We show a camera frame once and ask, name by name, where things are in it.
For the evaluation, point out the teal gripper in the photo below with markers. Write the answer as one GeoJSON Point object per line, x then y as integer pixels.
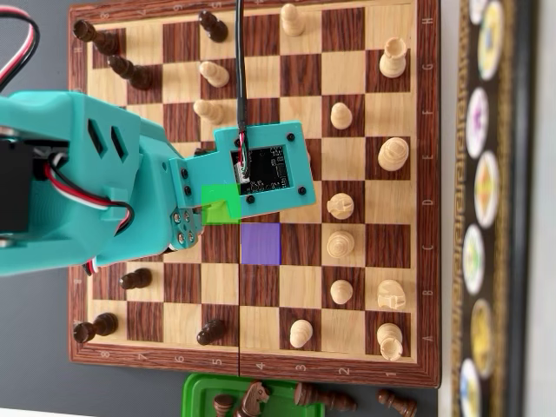
{"type": "Point", "coordinates": [153, 182]}

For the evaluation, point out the dark wooden pawn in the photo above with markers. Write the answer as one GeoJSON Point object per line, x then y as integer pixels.
{"type": "Point", "coordinates": [212, 331]}
{"type": "Point", "coordinates": [213, 27]}
{"type": "Point", "coordinates": [223, 402]}
{"type": "Point", "coordinates": [397, 401]}
{"type": "Point", "coordinates": [138, 279]}

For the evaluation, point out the wooden folding chess board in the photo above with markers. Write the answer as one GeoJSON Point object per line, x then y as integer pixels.
{"type": "Point", "coordinates": [302, 282]}

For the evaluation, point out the light wooden pawn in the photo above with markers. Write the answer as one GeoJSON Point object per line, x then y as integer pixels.
{"type": "Point", "coordinates": [341, 292]}
{"type": "Point", "coordinates": [341, 117]}
{"type": "Point", "coordinates": [292, 22]}
{"type": "Point", "coordinates": [301, 333]}
{"type": "Point", "coordinates": [209, 112]}
{"type": "Point", "coordinates": [215, 74]}

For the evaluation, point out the dark wooden rook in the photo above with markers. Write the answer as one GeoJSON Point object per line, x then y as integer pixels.
{"type": "Point", "coordinates": [101, 326]}
{"type": "Point", "coordinates": [100, 40]}

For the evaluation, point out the dark wooden bishop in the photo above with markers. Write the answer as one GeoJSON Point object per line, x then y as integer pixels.
{"type": "Point", "coordinates": [321, 396]}
{"type": "Point", "coordinates": [134, 77]}

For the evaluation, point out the green plastic tray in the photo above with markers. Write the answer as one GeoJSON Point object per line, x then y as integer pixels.
{"type": "Point", "coordinates": [197, 393]}

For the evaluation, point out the dark grey mat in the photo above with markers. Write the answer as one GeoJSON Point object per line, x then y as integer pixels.
{"type": "Point", "coordinates": [35, 326]}

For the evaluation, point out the light wooden knight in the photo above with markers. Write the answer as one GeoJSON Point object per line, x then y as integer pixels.
{"type": "Point", "coordinates": [391, 295]}

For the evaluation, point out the light wooden rook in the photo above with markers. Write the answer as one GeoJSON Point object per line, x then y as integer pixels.
{"type": "Point", "coordinates": [388, 339]}
{"type": "Point", "coordinates": [392, 60]}

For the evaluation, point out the book with colourful circles cover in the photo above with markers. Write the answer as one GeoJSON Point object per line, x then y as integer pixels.
{"type": "Point", "coordinates": [512, 260]}

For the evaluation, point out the teal camera mount, circuit board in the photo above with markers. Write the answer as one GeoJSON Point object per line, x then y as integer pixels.
{"type": "Point", "coordinates": [299, 169]}

